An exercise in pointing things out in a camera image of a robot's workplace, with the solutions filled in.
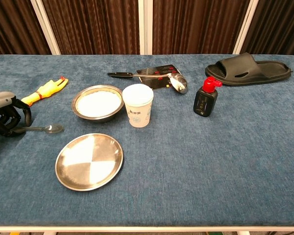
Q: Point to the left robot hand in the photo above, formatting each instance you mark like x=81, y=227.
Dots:
x=5, y=115

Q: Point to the small metal spoon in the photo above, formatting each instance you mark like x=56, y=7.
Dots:
x=50, y=128

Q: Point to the steel bowl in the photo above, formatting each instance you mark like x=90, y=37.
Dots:
x=98, y=117

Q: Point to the round steel plate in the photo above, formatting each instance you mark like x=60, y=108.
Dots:
x=89, y=161

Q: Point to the white paper cup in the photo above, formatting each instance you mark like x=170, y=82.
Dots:
x=138, y=107

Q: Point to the yellow rubber chicken toy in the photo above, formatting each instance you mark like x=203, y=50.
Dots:
x=45, y=90

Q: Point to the dark brown curtain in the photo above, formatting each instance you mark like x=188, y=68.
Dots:
x=98, y=24

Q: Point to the black printed card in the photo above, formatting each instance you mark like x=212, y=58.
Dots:
x=159, y=78

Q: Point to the blue fabric table cover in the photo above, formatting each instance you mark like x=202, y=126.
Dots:
x=174, y=159

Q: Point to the black bottle with red cap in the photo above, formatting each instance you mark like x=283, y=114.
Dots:
x=205, y=101

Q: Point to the black rubber slipper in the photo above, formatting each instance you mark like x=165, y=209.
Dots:
x=247, y=69

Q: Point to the white metal frame post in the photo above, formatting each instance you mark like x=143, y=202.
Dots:
x=145, y=27
x=45, y=27
x=245, y=27

